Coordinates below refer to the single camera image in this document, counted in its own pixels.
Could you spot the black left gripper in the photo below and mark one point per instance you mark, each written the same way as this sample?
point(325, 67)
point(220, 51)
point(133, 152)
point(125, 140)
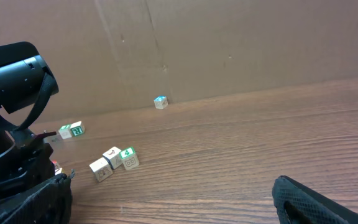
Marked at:
point(25, 166)

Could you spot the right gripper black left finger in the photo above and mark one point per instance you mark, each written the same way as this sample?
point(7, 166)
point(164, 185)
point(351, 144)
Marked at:
point(48, 202)

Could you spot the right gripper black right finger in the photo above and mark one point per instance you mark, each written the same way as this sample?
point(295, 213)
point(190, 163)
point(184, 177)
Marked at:
point(297, 204)

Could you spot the white green wooden block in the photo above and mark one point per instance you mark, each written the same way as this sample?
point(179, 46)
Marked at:
point(51, 138)

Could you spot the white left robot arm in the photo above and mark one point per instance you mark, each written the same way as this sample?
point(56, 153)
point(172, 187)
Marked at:
point(26, 85)

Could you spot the white pencil picture block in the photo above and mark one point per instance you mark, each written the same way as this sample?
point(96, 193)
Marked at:
point(59, 171)

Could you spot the green J wooden block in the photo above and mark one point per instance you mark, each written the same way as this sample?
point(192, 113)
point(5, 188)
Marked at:
point(65, 131)

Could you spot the green R wooden block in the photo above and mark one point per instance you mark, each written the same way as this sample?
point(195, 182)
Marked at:
point(77, 128)

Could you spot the white green grid block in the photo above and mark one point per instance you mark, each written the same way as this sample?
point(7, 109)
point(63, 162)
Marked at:
point(101, 169)

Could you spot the white animal picture block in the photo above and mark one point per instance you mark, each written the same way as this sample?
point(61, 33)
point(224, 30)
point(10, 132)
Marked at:
point(113, 157)

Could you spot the green number four block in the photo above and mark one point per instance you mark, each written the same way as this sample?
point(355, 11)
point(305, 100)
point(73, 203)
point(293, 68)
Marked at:
point(129, 158)

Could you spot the blue letter block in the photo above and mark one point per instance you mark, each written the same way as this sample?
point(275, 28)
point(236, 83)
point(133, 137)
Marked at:
point(161, 102)

